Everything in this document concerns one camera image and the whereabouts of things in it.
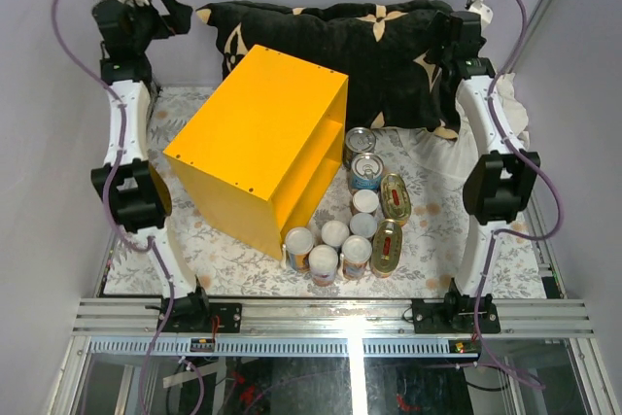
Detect gold oval tin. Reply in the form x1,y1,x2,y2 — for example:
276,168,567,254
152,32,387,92
369,219,402,278
380,173,412,226

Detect yellow wooden shelf box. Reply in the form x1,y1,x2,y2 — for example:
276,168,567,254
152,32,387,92
163,46,348,259

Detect lower gold oval tin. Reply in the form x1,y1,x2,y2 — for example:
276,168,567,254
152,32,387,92
369,219,402,278

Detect grey lidded small can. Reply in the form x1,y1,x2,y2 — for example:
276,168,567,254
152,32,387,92
349,213,378,241

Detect white lidded middle can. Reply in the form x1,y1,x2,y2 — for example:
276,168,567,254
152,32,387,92
321,220,350,251

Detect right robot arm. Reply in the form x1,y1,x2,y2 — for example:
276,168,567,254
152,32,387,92
411,11,540,334

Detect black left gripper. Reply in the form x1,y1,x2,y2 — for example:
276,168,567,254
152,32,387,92
111,0,186,54

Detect black floral plush pillow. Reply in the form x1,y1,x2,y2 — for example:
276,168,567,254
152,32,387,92
196,0,461,140

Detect floral patterned table mat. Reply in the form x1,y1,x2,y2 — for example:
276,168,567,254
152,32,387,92
103,87,546,298

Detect orange lidded front can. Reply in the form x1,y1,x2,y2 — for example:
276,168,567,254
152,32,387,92
340,235,372,280

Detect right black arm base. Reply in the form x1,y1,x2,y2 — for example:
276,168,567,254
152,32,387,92
410,293,501,334

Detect white crumpled cloth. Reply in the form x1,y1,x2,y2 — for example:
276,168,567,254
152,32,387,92
401,73,530,180

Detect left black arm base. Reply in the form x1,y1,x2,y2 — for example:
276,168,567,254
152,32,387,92
163,302,243,335

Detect aluminium frame rail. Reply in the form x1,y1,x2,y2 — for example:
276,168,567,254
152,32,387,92
72,295,595,358

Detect blue round tin can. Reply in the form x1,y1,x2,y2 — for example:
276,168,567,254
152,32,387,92
348,153,385,191

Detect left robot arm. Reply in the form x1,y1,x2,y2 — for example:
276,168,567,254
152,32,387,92
90,0,213,332

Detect red white lidded can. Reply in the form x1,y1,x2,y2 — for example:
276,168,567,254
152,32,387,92
308,245,338,287

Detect upper gold oval tin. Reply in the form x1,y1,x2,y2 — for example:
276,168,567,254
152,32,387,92
380,173,412,226

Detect orange blue lidded can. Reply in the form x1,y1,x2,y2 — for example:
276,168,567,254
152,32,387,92
284,227,315,272

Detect dark round tin can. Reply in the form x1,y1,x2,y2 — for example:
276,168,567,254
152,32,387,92
342,127,376,170

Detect brown can white lid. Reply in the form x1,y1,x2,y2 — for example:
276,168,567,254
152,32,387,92
351,190,380,216

